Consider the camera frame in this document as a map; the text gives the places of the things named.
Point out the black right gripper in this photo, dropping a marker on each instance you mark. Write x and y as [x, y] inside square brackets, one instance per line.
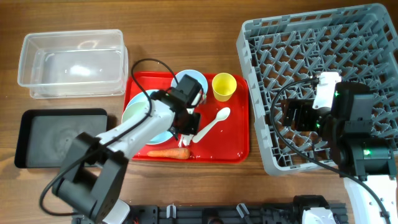
[288, 112]

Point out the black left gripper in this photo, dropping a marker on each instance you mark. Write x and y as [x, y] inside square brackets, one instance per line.
[189, 125]

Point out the mint green bowl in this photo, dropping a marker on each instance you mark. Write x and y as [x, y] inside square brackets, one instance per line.
[135, 109]

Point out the light blue bowl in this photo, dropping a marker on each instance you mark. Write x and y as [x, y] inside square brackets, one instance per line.
[196, 75]

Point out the yellow plastic cup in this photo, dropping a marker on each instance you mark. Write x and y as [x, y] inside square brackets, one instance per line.
[223, 85]

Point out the white tissue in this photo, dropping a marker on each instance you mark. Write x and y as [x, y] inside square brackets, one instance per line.
[185, 140]

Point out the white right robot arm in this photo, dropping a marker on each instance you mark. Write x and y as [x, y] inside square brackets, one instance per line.
[365, 162]

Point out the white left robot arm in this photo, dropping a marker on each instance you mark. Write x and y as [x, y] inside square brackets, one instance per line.
[93, 171]

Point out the grey dishwasher rack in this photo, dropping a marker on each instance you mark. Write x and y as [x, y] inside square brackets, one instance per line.
[359, 42]

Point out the orange carrot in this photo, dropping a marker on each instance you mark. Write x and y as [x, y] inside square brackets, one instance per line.
[175, 153]

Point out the white plastic spoon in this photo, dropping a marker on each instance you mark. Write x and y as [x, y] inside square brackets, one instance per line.
[220, 116]

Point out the red plastic tray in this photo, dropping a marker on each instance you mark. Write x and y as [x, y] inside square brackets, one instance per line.
[227, 142]

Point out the light blue plate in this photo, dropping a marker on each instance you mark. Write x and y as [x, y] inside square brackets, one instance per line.
[160, 138]

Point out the clear plastic bin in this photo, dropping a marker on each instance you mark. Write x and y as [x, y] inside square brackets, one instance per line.
[74, 64]

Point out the black tray bin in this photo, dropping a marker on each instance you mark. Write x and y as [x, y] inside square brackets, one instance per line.
[46, 135]

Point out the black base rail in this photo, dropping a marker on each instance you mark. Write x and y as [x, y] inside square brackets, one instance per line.
[267, 213]

